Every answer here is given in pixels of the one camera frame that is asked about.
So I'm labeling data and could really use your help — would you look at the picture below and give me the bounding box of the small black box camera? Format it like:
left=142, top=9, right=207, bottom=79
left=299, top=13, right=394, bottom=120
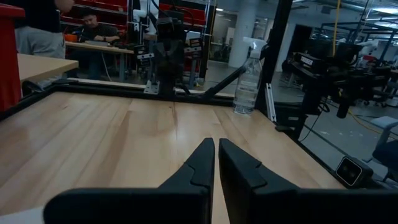
left=335, top=155, right=374, bottom=188

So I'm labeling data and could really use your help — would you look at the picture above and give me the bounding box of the white building column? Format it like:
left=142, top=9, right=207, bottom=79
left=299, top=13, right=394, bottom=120
left=228, top=0, right=258, bottom=68

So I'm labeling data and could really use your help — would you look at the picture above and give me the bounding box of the tan wooden side table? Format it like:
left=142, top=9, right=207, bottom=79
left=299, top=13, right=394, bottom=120
left=17, top=53, right=79, bottom=83

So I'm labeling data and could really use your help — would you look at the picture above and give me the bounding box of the white folded garment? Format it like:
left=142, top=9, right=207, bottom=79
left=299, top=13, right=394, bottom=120
left=0, top=206, right=45, bottom=224

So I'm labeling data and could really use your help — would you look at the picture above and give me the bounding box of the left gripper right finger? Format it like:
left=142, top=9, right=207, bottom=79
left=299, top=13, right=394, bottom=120
left=218, top=138, right=398, bottom=224

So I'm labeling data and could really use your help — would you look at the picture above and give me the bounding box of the black aluminium table frame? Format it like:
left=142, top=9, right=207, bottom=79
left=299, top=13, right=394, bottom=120
left=0, top=67, right=398, bottom=190

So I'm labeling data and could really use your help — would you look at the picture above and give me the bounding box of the clear plastic spray bottle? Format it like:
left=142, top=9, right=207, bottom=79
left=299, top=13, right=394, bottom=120
left=233, top=36, right=268, bottom=116

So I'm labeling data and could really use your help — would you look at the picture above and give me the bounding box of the black rig post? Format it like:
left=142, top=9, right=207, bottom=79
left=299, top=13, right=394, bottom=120
left=254, top=0, right=294, bottom=113

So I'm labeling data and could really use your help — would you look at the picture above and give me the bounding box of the red plastic laundry basket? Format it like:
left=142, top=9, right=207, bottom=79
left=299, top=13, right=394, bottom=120
left=0, top=2, right=25, bottom=112

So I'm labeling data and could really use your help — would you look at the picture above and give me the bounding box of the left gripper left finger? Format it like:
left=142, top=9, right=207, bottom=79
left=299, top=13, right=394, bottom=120
left=43, top=138, right=216, bottom=224

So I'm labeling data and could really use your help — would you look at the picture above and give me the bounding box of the metal shelf with red bins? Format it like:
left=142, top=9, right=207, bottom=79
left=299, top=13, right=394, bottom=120
left=60, top=0, right=217, bottom=82

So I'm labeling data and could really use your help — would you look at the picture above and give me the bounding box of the yellow hanging cable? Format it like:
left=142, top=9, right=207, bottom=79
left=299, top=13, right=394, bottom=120
left=331, top=0, right=342, bottom=57

